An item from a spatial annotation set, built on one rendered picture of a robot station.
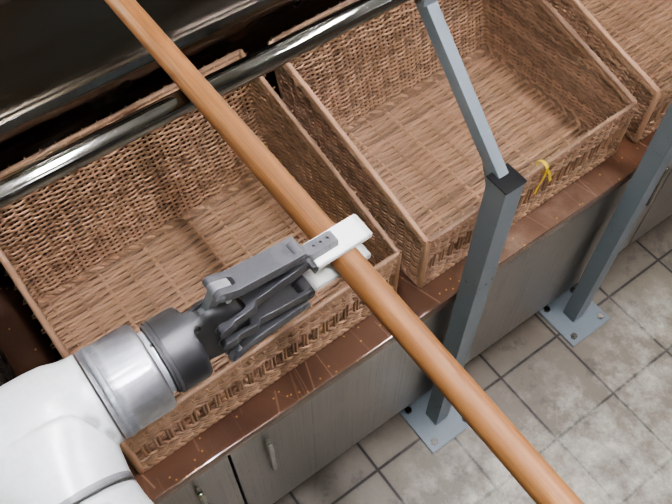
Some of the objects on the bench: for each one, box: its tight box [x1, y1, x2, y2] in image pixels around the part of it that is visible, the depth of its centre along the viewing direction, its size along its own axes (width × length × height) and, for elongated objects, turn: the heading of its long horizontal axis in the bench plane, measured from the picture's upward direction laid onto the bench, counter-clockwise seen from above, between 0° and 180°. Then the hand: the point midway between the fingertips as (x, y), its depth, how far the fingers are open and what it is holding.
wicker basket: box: [0, 49, 402, 474], centre depth 135 cm, size 49×56×28 cm
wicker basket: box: [267, 0, 639, 288], centre depth 154 cm, size 49×56×28 cm
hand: (335, 252), depth 78 cm, fingers closed on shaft, 3 cm apart
